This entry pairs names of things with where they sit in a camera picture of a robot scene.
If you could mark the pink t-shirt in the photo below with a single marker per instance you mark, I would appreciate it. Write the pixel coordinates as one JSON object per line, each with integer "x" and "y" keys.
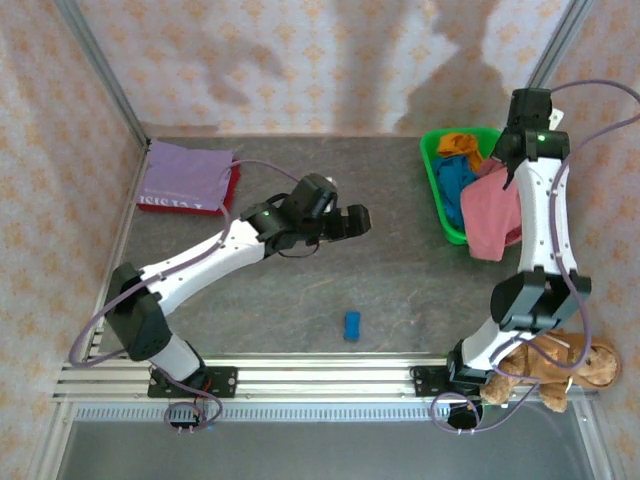
{"x": 487, "y": 215}

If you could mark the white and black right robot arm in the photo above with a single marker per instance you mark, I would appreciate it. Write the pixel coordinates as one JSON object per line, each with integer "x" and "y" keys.
{"x": 537, "y": 215}

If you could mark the blue t-shirt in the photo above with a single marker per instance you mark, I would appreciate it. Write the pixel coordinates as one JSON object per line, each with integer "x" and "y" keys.
{"x": 450, "y": 180}

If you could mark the folded red printed t-shirt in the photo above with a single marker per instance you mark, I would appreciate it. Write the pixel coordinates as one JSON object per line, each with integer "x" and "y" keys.
{"x": 231, "y": 192}

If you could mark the green plastic basket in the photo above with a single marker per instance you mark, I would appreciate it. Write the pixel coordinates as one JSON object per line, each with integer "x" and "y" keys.
{"x": 431, "y": 165}

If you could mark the small blue foam block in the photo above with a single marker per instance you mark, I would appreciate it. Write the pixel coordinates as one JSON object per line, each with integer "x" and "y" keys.
{"x": 352, "y": 326}

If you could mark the folded purple t-shirt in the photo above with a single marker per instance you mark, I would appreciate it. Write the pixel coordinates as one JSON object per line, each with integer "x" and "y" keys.
{"x": 185, "y": 170}

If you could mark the brown teddy bear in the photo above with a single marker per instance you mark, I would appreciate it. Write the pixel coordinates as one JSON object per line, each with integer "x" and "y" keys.
{"x": 600, "y": 370}

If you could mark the grey metal panel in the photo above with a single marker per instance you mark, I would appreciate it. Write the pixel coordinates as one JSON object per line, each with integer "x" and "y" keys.
{"x": 325, "y": 452}

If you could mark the aluminium frame post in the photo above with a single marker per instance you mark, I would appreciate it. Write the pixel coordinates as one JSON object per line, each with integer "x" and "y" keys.
{"x": 102, "y": 75}
{"x": 557, "y": 42}

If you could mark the aluminium mounting rail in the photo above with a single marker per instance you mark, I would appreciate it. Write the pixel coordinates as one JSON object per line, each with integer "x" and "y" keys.
{"x": 325, "y": 380}

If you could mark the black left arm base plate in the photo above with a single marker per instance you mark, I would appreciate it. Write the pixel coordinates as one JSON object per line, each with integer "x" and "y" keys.
{"x": 225, "y": 382}

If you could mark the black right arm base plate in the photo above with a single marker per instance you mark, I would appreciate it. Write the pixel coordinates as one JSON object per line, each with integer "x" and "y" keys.
{"x": 425, "y": 380}

